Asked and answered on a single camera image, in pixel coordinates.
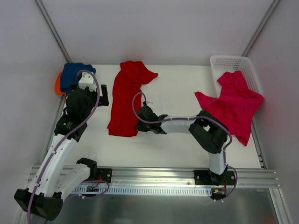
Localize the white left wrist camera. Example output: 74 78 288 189
78 72 97 92

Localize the red t shirt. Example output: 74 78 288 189
107 61 158 137

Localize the left aluminium corner post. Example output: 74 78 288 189
33 0 72 63

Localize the pink t shirt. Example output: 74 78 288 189
194 71 264 146

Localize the white perforated plastic basket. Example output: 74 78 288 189
210 56 263 97

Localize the blue t shirt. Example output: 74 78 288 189
60 63 96 93

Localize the white slotted cable duct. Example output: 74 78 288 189
72 184 212 197

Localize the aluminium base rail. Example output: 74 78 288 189
98 166 281 189

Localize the right aluminium corner post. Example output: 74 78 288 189
241 0 282 57

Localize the orange t shirt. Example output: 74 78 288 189
55 72 66 95

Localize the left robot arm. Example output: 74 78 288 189
14 84 109 221

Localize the aluminium corner post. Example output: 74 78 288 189
241 0 282 57
33 0 72 63

